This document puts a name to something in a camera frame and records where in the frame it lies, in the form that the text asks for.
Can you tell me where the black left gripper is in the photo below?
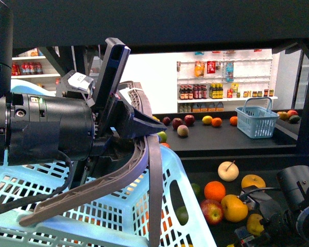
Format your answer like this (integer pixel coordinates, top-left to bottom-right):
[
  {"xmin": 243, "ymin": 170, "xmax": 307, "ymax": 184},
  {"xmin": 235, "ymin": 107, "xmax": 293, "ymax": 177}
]
[{"xmin": 0, "ymin": 38, "xmax": 130, "ymax": 165}]

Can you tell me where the green lime lower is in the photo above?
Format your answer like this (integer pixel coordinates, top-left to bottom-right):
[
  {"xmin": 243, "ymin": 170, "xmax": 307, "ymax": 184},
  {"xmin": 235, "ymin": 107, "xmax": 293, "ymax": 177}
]
[{"xmin": 175, "ymin": 206, "xmax": 188, "ymax": 225}]

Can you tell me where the far green apple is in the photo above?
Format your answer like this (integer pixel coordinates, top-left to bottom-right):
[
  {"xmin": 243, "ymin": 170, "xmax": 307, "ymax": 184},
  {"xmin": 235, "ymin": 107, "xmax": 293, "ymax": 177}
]
[{"xmin": 157, "ymin": 131, "xmax": 167, "ymax": 143}]

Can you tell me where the far peach fruit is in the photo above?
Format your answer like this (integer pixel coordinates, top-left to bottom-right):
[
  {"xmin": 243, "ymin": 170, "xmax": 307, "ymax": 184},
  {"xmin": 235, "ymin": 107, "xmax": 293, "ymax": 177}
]
[{"xmin": 177, "ymin": 125, "xmax": 189, "ymax": 137}]

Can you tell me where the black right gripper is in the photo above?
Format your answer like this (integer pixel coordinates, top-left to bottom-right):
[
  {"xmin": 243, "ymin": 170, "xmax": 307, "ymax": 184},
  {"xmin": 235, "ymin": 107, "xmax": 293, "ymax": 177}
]
[{"xmin": 234, "ymin": 186, "xmax": 299, "ymax": 246}]

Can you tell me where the small round orange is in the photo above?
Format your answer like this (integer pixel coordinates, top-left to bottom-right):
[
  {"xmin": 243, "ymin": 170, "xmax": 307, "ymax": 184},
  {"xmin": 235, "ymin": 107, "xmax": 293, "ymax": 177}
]
[{"xmin": 204, "ymin": 181, "xmax": 226, "ymax": 203}]

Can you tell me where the green lime upper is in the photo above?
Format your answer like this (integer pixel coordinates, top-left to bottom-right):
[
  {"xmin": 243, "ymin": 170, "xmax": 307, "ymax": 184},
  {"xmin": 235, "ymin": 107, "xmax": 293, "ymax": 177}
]
[{"xmin": 191, "ymin": 183, "xmax": 201, "ymax": 198}]

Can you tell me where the small blue plastic basket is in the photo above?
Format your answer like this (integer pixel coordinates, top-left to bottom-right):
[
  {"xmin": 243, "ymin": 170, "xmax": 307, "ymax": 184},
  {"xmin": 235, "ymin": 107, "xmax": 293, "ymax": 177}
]
[{"xmin": 235, "ymin": 97, "xmax": 279, "ymax": 139}]

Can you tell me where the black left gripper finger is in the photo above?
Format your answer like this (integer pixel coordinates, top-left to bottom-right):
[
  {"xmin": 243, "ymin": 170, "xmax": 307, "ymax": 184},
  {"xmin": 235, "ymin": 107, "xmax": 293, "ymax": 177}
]
[{"xmin": 115, "ymin": 98, "xmax": 167, "ymax": 138}]

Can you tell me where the far orange beside lemon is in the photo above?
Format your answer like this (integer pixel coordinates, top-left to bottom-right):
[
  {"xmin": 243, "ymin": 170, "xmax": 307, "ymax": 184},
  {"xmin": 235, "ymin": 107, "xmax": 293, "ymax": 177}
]
[{"xmin": 211, "ymin": 117, "xmax": 222, "ymax": 128}]

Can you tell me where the drinks shelf left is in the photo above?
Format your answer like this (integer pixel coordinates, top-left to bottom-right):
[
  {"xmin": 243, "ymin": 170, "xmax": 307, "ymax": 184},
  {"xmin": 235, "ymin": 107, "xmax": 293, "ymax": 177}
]
[{"xmin": 11, "ymin": 48, "xmax": 61, "ymax": 91}]

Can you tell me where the far dark red apple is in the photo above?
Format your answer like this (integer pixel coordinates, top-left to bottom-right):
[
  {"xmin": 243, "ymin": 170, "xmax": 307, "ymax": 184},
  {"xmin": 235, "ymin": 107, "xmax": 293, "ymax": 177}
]
[{"xmin": 172, "ymin": 118, "xmax": 183, "ymax": 130}]

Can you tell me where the white grocery wall shelf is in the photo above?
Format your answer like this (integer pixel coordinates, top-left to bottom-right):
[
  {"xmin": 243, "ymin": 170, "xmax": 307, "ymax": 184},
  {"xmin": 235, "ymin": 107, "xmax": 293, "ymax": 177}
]
[{"xmin": 177, "ymin": 49, "xmax": 279, "ymax": 113}]

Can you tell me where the far orange near basket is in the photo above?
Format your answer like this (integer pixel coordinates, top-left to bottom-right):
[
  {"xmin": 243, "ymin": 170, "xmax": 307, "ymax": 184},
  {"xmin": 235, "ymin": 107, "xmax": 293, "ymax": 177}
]
[{"xmin": 229, "ymin": 116, "xmax": 238, "ymax": 127}]

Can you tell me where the green lime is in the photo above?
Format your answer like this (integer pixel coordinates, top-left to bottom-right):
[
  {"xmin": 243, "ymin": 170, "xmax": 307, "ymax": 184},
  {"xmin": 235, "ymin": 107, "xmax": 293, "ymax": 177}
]
[
  {"xmin": 191, "ymin": 183, "xmax": 201, "ymax": 198},
  {"xmin": 175, "ymin": 206, "xmax": 188, "ymax": 225}
]

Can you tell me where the yellow lemon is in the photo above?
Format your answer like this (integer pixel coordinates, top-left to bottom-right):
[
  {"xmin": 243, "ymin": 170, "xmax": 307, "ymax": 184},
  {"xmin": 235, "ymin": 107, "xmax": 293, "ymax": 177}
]
[
  {"xmin": 202, "ymin": 115, "xmax": 213, "ymax": 125},
  {"xmin": 246, "ymin": 214, "xmax": 264, "ymax": 236}
]

